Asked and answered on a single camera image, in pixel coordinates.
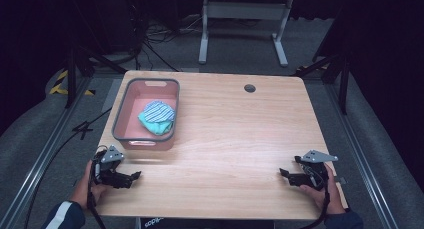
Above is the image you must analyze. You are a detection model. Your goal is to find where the grey metal desk frame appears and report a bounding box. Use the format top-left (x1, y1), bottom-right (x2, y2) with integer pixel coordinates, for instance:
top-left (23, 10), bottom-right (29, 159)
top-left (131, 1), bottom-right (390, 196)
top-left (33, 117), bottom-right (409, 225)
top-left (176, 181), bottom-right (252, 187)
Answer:
top-left (198, 0), bottom-right (294, 68)

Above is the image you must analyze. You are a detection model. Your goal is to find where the aluminium floor rail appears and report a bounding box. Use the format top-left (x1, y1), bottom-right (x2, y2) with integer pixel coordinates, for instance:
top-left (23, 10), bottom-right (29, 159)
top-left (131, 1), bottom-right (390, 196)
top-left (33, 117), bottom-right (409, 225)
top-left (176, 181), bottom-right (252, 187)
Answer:
top-left (0, 76), bottom-right (93, 229)
top-left (324, 82), bottom-right (401, 229)

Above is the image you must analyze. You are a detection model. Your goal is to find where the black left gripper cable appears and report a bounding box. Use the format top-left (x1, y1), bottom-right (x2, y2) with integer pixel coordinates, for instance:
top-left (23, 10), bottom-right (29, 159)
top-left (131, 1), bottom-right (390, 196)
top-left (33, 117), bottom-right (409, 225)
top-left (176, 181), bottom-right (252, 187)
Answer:
top-left (86, 145), bottom-right (108, 229)

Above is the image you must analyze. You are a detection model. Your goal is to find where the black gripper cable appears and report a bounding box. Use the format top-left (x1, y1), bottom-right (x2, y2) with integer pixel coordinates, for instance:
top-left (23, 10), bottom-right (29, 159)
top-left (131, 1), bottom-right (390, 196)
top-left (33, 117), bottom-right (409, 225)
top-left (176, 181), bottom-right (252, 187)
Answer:
top-left (86, 145), bottom-right (108, 229)
top-left (307, 174), bottom-right (332, 229)

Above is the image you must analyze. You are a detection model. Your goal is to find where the yellow black floor tape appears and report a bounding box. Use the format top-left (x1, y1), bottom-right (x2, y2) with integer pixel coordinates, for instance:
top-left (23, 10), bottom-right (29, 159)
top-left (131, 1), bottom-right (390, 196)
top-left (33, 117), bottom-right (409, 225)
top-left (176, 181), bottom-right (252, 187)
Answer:
top-left (48, 70), bottom-right (96, 97)

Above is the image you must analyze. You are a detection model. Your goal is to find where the teal cloth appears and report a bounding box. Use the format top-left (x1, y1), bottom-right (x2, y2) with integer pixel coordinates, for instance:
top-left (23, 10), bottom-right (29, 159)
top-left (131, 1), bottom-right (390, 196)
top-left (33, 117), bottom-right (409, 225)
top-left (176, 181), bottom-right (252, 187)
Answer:
top-left (137, 110), bottom-right (175, 136)

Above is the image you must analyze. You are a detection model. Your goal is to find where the blue striped cloth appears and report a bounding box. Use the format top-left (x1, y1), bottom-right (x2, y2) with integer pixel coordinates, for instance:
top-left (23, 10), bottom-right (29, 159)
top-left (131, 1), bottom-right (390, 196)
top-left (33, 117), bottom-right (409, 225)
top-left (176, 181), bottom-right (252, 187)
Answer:
top-left (143, 100), bottom-right (177, 124)

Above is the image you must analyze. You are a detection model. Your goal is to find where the bundle of floor cables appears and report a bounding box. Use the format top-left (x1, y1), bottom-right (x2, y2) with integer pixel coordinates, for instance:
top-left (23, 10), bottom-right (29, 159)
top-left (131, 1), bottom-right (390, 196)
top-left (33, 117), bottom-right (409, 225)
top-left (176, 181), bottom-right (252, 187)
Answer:
top-left (130, 0), bottom-right (204, 72)

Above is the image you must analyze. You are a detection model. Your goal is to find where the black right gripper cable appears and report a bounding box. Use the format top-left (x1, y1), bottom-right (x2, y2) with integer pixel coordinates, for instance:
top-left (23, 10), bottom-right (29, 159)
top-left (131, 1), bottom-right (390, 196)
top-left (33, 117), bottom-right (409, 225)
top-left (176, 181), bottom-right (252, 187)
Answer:
top-left (307, 174), bottom-right (332, 229)

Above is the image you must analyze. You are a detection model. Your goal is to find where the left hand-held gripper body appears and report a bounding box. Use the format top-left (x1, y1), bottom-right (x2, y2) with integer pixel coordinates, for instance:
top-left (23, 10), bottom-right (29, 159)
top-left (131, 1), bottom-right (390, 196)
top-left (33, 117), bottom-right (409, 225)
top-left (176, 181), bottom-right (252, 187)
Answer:
top-left (91, 145), bottom-right (132, 189)

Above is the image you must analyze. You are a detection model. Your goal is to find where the pink basket with grey rim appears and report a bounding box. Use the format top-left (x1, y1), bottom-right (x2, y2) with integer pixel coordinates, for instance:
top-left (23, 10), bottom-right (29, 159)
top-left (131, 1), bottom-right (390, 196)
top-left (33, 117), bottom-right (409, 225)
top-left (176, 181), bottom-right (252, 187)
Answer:
top-left (111, 77), bottom-right (181, 152)

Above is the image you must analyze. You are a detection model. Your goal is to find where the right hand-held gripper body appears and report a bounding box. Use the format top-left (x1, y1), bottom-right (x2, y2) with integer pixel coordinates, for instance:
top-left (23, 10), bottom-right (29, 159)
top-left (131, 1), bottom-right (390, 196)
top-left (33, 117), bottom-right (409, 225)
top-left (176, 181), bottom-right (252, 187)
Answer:
top-left (287, 149), bottom-right (339, 192)

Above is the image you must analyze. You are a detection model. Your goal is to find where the person's left hand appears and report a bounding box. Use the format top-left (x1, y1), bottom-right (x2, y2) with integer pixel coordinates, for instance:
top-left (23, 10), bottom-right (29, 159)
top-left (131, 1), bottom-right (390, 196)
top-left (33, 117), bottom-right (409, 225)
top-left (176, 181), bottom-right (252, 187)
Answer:
top-left (71, 160), bottom-right (112, 211)

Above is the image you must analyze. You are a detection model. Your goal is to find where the person's right hand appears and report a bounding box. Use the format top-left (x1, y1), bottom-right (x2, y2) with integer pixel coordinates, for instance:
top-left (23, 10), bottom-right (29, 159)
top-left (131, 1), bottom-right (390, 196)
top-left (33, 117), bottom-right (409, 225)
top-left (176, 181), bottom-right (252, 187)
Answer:
top-left (299, 163), bottom-right (346, 216)

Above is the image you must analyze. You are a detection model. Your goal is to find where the black metal stand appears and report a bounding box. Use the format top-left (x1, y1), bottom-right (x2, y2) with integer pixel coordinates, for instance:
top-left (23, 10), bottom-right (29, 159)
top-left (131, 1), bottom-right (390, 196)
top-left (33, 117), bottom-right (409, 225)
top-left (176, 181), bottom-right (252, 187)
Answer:
top-left (292, 51), bottom-right (352, 116)
top-left (64, 44), bottom-right (128, 109)

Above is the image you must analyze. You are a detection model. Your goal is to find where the black floor cable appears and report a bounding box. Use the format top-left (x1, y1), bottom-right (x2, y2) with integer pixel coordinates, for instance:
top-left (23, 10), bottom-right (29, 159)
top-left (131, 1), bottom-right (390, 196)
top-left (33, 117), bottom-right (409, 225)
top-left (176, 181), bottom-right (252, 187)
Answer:
top-left (23, 106), bottom-right (113, 229)

